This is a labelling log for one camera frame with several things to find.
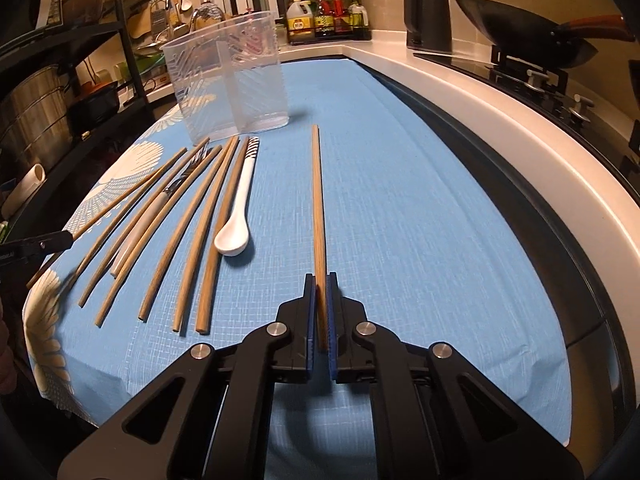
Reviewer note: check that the white paper roll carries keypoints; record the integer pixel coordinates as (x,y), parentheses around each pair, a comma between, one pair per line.
(25,188)

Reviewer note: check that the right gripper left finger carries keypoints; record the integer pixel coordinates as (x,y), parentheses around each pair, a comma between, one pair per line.
(207,416)

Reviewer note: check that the black wok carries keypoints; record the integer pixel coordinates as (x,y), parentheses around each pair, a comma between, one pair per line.
(538,40)

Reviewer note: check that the yellow oil jug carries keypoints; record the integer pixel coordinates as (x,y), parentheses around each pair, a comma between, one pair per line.
(299,22)

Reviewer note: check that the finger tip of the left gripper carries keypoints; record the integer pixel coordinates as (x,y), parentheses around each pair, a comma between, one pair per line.
(35,247)

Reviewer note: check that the black shelving unit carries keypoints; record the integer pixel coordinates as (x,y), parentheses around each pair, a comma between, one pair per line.
(67,48)

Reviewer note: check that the chrome kitchen faucet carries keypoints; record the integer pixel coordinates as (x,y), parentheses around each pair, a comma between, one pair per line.
(207,14)

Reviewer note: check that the black gas stove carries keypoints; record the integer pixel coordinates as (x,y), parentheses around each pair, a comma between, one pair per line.
(581,114)

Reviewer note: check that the blue patterned table mat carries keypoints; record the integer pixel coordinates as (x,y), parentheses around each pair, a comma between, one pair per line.
(409,233)

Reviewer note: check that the white handled fork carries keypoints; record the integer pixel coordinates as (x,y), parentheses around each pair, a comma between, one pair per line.
(151,211)

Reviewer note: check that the black spice rack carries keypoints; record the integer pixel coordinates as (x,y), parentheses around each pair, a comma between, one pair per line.
(336,20)

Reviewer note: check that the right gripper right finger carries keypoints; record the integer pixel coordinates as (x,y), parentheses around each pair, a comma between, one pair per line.
(435,415)

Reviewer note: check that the black electric kettle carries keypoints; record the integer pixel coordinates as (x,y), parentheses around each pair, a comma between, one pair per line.
(428,25)

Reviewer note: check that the clear plastic utensil holder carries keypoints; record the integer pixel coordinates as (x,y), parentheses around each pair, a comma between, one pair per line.
(227,78)

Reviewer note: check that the stainless steel pot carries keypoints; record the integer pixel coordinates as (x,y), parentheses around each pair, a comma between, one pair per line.
(34,126)

